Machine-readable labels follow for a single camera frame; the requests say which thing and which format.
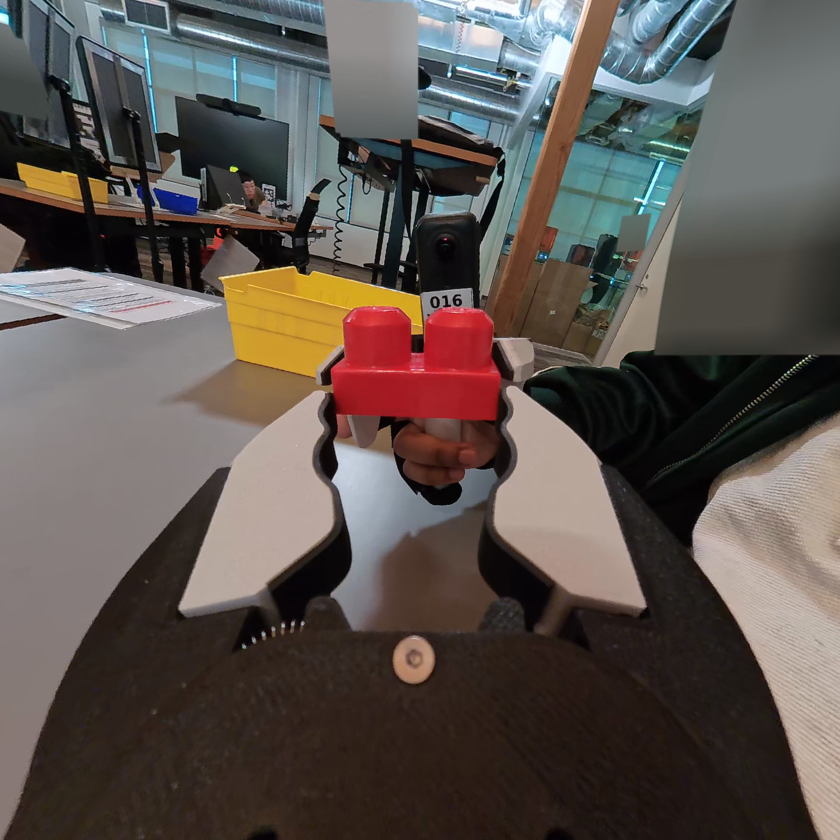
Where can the black bag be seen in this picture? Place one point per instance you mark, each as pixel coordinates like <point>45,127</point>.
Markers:
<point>459,128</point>

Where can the bent silver ducts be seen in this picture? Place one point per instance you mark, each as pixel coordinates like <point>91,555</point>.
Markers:
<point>656,33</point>

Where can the long wooden desk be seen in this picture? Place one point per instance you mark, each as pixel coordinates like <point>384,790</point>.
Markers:
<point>164,213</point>

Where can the white wall vent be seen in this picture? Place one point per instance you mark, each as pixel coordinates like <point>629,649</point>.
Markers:
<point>145,13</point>

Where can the person's right forearm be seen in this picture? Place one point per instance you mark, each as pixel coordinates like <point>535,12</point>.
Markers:
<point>590,413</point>

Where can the orange plastic object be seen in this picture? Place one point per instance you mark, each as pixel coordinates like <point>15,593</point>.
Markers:
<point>215,241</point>

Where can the black panel display on pole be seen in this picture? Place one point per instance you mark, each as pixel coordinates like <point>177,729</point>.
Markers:
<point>118,98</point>
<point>49,52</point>

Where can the person's right hand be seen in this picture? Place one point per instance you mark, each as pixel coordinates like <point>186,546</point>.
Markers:
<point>439,453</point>

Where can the laminated paper sheet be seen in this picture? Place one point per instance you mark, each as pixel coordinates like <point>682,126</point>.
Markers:
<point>98,295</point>

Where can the red plastic block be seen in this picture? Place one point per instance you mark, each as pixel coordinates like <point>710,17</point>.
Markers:
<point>413,367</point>

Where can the person's white shirt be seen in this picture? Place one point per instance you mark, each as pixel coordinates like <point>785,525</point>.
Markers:
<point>774,590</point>

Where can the yellow plastic bin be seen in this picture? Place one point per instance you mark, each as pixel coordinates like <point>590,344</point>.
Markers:
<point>289,321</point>

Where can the person's green jacket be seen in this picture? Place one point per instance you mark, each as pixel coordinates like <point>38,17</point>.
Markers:
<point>709,420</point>

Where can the long yellow bin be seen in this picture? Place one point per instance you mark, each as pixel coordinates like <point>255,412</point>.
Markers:
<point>59,180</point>

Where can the silver ceiling duct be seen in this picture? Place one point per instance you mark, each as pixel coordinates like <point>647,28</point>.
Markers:
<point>249,26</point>

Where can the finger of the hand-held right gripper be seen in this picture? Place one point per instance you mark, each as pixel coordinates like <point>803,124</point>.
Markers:
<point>341,394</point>
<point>515,358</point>

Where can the large black monitor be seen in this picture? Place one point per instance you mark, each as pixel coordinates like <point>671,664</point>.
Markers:
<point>229,141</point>

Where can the stack of cardboard boxes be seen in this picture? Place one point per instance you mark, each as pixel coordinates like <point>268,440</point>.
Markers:
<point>558,295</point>

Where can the wooden post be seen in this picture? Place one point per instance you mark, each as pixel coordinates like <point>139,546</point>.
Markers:
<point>551,164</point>

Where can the wooden standing desk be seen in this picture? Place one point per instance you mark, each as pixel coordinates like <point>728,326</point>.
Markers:
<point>446,148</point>

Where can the blue storage bin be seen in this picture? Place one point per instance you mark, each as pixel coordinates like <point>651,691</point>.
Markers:
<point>174,200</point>

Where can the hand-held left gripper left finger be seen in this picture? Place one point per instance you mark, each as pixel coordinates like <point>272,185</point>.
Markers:
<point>269,512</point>

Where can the black office chair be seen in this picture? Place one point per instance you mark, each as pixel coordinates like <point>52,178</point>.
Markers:
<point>305,223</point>

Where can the grey hanging card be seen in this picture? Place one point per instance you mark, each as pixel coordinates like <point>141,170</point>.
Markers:
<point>229,262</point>

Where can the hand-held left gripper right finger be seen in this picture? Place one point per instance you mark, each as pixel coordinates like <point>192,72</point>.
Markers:
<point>564,512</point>

